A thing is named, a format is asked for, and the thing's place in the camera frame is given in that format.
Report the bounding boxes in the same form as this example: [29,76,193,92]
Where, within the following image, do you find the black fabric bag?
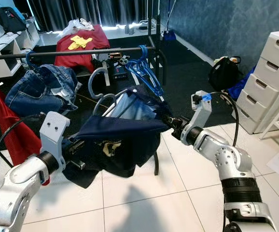
[209,56,244,91]

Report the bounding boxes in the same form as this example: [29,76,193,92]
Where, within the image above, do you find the white shelf unit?
[0,19,40,80]

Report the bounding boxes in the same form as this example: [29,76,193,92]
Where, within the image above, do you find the wooden pallet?
[220,89,239,105]

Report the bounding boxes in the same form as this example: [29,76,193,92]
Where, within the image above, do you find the white crumpled plastic bag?
[61,18,96,37]

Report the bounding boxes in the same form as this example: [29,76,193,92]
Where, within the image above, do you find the blue fabric bag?
[226,68,256,101]

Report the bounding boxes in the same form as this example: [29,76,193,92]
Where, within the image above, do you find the white plastic drawer unit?
[236,30,279,135]

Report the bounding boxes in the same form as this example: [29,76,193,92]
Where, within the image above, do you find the red t-shirt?
[0,72,51,187]

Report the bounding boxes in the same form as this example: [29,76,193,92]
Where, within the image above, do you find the blue plastic hanger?
[25,51,40,72]
[128,47,163,95]
[125,45,165,97]

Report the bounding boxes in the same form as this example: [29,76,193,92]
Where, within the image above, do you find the dark pleated curtain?
[14,0,162,32]

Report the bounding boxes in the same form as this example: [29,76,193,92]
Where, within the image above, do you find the blue denim jeans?
[5,64,82,116]

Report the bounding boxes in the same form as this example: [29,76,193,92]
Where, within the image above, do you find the blue mop head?
[161,30,176,41]

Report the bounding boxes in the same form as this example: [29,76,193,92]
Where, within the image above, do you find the black metal clothes rack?
[0,0,168,177]

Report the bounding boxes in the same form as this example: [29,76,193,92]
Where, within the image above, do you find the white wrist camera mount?
[40,111,71,172]
[191,91,212,131]

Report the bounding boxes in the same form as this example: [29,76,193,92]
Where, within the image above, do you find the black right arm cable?
[209,92,240,148]

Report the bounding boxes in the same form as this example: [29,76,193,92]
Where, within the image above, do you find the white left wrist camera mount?
[40,111,71,172]

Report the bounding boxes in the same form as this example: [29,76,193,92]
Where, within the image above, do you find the black backpack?
[0,6,27,33]

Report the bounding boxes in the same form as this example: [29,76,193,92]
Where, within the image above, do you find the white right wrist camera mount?
[191,91,212,131]

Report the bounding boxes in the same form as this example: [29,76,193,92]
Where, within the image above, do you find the grey plastic hanger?
[88,67,130,119]

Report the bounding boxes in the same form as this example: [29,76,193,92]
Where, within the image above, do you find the red cloth with yellow star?
[54,25,110,73]

